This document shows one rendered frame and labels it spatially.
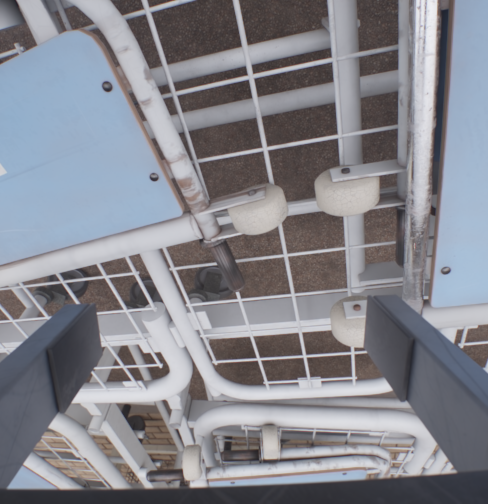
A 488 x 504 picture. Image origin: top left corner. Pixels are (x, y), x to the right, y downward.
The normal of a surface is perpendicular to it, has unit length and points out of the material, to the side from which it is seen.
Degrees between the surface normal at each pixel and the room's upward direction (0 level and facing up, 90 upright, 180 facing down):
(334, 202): 28
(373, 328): 83
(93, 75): 2
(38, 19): 2
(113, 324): 90
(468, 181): 5
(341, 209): 17
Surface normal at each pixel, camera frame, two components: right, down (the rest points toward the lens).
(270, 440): -0.05, -0.57
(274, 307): -0.22, -0.77
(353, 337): -0.38, 0.57
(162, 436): -0.08, 0.62
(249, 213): -0.36, -0.11
